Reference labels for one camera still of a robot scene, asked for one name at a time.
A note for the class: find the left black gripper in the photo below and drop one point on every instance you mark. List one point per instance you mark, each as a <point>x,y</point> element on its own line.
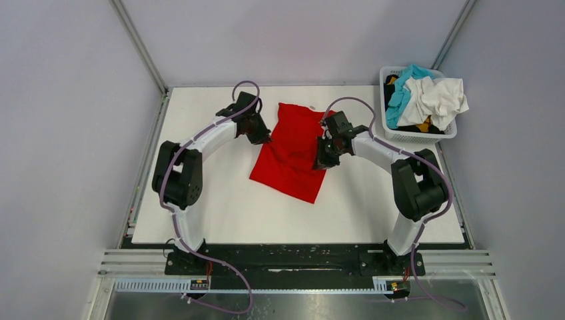
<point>262,136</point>

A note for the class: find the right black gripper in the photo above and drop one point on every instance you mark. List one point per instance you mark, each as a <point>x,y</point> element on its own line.
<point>322,161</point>

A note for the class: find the red t shirt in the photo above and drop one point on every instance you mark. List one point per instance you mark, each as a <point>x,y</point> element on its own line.
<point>286,163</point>

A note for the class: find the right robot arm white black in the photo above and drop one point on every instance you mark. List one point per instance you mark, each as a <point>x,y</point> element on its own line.
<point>418,185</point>

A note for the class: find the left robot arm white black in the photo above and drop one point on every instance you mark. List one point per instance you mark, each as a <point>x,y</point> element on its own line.
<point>178,174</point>

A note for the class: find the white plastic laundry basket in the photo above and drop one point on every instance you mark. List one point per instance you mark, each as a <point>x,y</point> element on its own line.
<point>407,136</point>

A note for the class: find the teal t shirt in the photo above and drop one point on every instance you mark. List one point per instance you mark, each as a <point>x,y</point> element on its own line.
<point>401,96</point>

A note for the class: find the black t shirt in basket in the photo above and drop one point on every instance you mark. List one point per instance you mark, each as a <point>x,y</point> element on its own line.
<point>388,90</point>

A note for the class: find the yellow garment in basket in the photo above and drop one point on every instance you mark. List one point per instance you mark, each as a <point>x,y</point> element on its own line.
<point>425,126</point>

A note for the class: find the white t shirt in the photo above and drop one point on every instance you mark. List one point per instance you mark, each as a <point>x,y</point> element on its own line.
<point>439,100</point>

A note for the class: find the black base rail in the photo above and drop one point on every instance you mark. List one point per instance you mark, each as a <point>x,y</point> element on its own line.
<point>251,262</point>

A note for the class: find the white slotted cable duct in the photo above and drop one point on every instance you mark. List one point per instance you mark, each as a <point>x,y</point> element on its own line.
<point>223,285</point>

